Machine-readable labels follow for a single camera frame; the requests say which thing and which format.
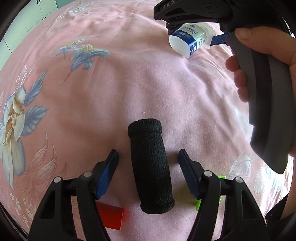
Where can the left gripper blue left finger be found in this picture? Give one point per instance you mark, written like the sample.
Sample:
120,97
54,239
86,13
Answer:
103,173

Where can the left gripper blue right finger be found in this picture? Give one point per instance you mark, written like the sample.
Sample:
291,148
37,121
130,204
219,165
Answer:
192,172

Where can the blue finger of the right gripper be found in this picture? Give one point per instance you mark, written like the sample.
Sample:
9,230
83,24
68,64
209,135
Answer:
219,39

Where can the black knitted sleeve roll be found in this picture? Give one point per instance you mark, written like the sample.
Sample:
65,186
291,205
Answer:
150,166

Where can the red toy block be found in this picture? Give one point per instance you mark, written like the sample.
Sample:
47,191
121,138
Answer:
111,216

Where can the right hand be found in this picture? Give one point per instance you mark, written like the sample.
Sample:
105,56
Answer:
264,40

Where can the pink floral bed sheet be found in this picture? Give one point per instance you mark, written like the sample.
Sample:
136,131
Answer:
75,83

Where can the white wardrobe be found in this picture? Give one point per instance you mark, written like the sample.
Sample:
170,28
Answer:
25,20

